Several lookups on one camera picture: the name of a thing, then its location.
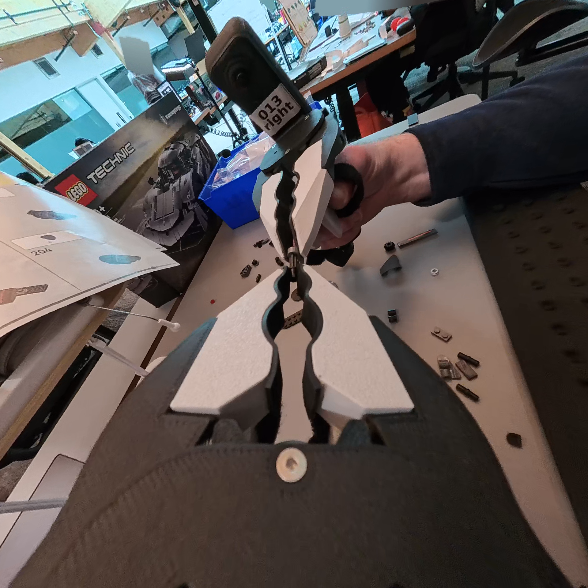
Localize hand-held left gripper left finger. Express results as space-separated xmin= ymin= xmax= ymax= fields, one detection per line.
xmin=169 ymin=266 xmax=288 ymax=444

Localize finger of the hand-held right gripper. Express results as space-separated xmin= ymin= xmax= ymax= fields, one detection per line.
xmin=258 ymin=172 xmax=296 ymax=260
xmin=288 ymin=141 xmax=335 ymax=257

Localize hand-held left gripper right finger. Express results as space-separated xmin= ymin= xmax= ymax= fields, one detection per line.
xmin=295 ymin=266 xmax=415 ymax=444

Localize lego instruction book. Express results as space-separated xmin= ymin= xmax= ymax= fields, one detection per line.
xmin=0 ymin=172 xmax=180 ymax=338

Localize person's right forearm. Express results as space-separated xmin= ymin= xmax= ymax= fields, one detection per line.
xmin=406 ymin=55 xmax=588 ymax=205

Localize grey lego panel orange stripe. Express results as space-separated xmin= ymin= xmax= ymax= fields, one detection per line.
xmin=397 ymin=228 xmax=438 ymax=249

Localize lego set box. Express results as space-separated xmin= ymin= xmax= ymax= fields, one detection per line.
xmin=43 ymin=94 xmax=223 ymax=308

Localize person's right hand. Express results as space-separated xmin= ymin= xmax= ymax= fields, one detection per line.
xmin=316 ymin=132 xmax=435 ymax=250

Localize blue storage bin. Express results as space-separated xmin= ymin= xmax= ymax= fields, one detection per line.
xmin=198 ymin=133 xmax=276 ymax=229

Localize clear plastic parts bags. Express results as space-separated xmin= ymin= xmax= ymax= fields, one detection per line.
xmin=209 ymin=135 xmax=276 ymax=189

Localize black flat box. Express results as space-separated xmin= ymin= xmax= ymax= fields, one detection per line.
xmin=288 ymin=57 xmax=328 ymax=87

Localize illustrated poster board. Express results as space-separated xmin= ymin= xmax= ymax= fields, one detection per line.
xmin=278 ymin=0 xmax=319 ymax=46

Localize orange bag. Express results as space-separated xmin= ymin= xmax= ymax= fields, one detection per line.
xmin=355 ymin=93 xmax=392 ymax=138

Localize wooden background table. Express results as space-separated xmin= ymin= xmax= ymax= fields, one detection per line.
xmin=292 ymin=11 xmax=419 ymax=138

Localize black office chair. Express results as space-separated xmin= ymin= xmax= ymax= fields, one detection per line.
xmin=472 ymin=4 xmax=588 ymax=88

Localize black vertical post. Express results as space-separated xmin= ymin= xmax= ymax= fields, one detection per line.
xmin=184 ymin=0 xmax=219 ymax=47

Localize white cord with end cap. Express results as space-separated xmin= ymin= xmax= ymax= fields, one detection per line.
xmin=83 ymin=301 xmax=182 ymax=332

